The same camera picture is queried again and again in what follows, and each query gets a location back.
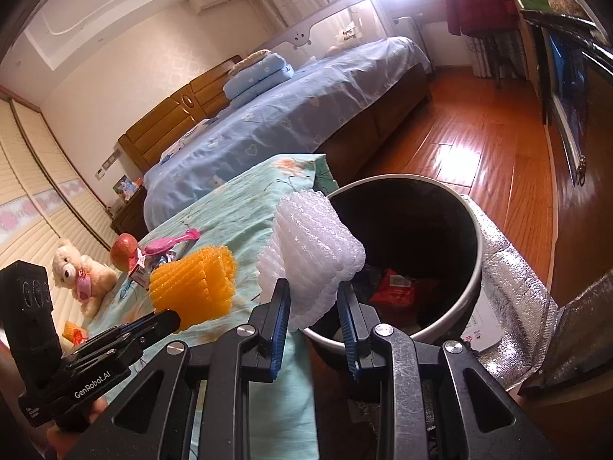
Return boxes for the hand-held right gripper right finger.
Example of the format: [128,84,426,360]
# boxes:
[330,282,547,460]

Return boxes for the wooden nightstand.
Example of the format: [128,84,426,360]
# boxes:
[111,184,149,235]

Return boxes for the grey bed guard rail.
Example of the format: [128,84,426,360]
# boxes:
[246,0,388,65]

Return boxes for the slatted wardrobe sliding doors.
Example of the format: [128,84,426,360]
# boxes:
[0,86,118,298]

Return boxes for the silver foil insulated bag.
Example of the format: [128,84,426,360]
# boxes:
[457,194,561,391]

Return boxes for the person's left hand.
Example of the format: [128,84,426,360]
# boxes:
[45,400,113,460]

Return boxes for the red apple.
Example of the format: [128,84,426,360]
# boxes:
[110,233,141,271]

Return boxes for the folded blue quilt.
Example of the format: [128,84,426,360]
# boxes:
[224,53,294,104]

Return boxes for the flat blue white pillow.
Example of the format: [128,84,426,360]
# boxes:
[160,120,216,161]

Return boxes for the brown plush toy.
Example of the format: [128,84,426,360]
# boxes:
[547,0,590,17]

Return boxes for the orange foam fruit net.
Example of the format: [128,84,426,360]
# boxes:
[149,245,236,332]
[62,321,89,346]

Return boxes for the beige teddy bear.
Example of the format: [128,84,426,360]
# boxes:
[52,238,118,319]

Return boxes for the flat screen television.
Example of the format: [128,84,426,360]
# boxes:
[540,24,591,187]

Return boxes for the black glossy cabinet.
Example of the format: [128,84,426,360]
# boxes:
[522,7,613,274]

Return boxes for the small patterned pillow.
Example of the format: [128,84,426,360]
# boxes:
[229,48,269,75]

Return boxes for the round white trash bin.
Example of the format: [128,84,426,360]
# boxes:
[299,175,484,398]

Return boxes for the wooden headboard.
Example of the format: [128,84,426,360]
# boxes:
[118,55,243,173]

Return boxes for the red snack wrapper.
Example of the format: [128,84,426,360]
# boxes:
[369,268,427,310]

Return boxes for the small red box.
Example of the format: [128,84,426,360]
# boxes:
[128,248,151,288]

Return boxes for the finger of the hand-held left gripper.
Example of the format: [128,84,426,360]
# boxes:
[136,309,182,346]
[115,315,159,335]

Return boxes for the white printed cardboard box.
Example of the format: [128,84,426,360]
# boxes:
[457,287,501,358]

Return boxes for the framed photo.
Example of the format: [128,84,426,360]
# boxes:
[112,176,137,202]

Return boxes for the white radiator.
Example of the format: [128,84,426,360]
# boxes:
[393,16,422,39]

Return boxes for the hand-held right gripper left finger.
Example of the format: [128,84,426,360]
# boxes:
[96,278,319,460]

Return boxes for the bed with blue sheet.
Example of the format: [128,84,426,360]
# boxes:
[144,36,432,240]

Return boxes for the white foam fruit net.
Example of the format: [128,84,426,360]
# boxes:
[257,192,366,332]

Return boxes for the wall switch panel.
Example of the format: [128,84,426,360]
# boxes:
[96,151,120,178]

